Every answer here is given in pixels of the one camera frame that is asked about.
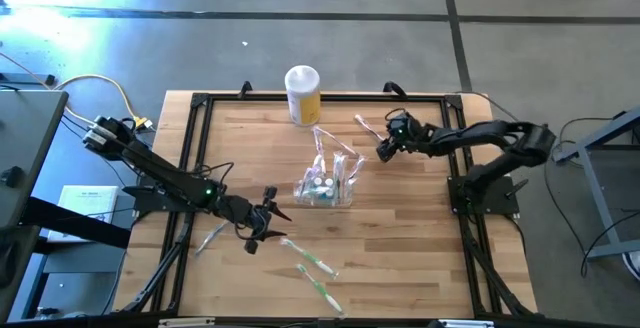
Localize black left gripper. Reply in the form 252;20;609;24
219;186;293;255

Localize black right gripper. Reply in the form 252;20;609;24
375;111;426;163

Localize pink toothbrush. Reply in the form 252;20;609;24
346;154;368;189

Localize toothbrushes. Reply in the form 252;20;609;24
331;150;347;204

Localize clear acrylic organizer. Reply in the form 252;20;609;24
292;165;357;210

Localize white canister with yellow label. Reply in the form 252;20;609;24
283;64;322;128

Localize white booklet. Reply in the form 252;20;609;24
47;184;121;244

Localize black diagonal support beam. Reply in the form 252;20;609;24
19;195;132;250

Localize blue metal cart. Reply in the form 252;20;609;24
552;106;640;262

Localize grey desk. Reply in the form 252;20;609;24
0;89;70;232

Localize person's shoe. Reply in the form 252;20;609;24
622;250;640;282

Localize silver aluminium extrusion post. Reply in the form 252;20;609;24
439;319;496;328
158;316;216;328

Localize yellow floor cable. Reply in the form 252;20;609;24
0;51;151;130

